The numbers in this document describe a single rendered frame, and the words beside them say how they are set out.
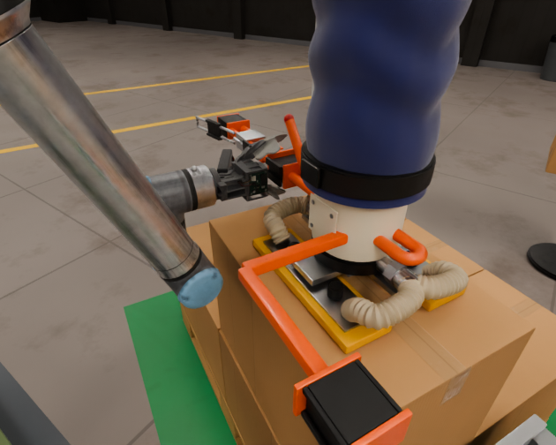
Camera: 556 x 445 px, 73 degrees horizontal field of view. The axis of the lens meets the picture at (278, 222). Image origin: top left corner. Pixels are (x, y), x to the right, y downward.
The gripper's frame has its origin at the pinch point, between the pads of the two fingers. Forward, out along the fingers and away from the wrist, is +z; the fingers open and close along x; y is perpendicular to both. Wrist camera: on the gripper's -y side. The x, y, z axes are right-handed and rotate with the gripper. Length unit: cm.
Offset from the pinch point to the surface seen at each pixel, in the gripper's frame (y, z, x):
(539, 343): 47, 62, -54
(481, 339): 53, 8, -13
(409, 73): 37.0, -4.0, 27.8
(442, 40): 37.4, 0.5, 31.4
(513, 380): 51, 43, -54
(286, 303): 29.5, -16.7, -13.4
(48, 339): -85, -80, -108
